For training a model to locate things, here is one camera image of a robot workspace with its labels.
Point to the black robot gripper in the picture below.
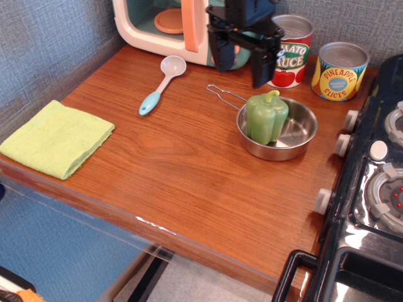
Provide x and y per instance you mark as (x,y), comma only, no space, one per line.
(250,25)

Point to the green toy bell pepper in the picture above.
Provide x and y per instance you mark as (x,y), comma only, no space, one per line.
(266,114)

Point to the white stove knob top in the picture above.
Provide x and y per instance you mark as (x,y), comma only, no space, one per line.
(350,120)

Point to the white stove knob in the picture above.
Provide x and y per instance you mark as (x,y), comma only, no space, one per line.
(342,144)
(350,120)
(322,201)

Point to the green folded rag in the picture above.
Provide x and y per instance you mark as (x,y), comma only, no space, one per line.
(57,140)

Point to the tomato sauce can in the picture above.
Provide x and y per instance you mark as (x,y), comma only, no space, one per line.
(295,47)

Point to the white and teal toy spoon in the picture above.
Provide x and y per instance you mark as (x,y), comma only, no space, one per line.
(171,66)

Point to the teal toy microwave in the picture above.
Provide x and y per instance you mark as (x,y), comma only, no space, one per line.
(135,23)

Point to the orange microwave turntable plate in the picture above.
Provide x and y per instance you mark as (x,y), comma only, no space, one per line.
(169,21)

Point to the small steel pan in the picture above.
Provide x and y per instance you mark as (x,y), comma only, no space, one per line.
(298,130)

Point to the pineapple slices can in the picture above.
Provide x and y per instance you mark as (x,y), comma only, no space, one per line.
(339,71)

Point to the white stove knob middle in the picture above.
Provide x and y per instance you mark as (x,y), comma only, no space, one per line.
(342,144)

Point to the white stove knob bottom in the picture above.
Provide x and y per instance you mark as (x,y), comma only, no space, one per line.
(322,201)

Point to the black toy stove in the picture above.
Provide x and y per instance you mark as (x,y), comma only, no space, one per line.
(360,257)

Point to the orange object bottom left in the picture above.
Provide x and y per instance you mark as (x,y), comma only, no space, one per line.
(27,295)

